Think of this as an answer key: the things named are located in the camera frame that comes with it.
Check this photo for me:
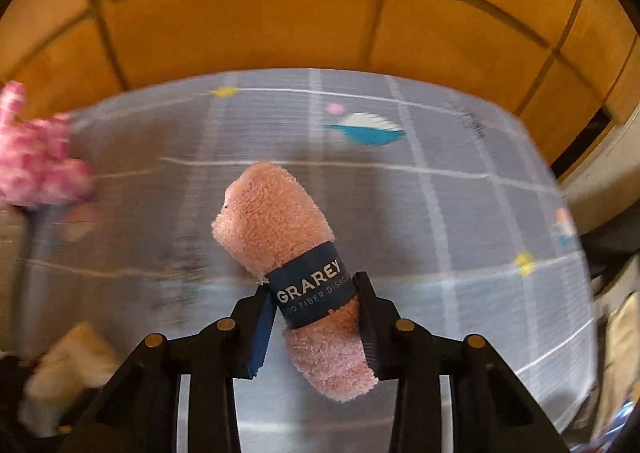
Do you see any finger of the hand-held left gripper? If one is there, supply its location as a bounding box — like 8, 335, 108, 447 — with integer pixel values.
0, 355, 73, 453

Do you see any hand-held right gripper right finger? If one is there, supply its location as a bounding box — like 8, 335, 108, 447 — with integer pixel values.
352, 272, 571, 453

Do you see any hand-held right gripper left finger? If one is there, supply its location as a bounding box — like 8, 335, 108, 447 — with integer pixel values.
60, 285, 277, 453

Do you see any cream dishcloth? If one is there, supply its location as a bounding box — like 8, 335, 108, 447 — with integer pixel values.
22, 323, 121, 436

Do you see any pink dishcloth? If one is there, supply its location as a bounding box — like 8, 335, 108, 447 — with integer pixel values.
211, 160, 379, 403

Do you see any pink spotted plush toy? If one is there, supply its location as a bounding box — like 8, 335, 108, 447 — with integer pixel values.
0, 80, 96, 208

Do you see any beige bag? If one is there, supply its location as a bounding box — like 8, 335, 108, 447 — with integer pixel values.
595, 288, 640, 434

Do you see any wooden wardrobe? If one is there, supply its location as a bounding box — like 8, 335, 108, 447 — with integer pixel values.
0, 0, 640, 178

